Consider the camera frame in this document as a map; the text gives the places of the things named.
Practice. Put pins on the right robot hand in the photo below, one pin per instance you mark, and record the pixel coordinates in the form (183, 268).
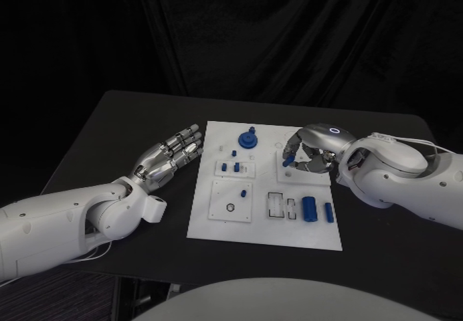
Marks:
(323, 140)

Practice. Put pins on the white task board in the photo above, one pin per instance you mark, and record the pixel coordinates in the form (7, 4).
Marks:
(265, 188)

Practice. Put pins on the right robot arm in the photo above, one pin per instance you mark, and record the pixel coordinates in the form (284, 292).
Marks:
(398, 173)

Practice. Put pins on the thick blue cylinder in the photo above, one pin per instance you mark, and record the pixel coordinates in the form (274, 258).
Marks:
(311, 208)

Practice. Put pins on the thin blue cylinder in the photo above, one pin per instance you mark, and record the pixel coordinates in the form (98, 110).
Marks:
(330, 212)

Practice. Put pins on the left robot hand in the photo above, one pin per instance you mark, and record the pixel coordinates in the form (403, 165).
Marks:
(170, 155)

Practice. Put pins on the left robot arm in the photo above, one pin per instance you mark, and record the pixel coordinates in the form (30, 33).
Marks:
(54, 220)

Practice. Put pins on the blue gear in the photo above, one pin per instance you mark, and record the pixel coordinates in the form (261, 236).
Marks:
(248, 140)

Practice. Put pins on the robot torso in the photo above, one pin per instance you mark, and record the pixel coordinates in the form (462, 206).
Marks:
(294, 301)

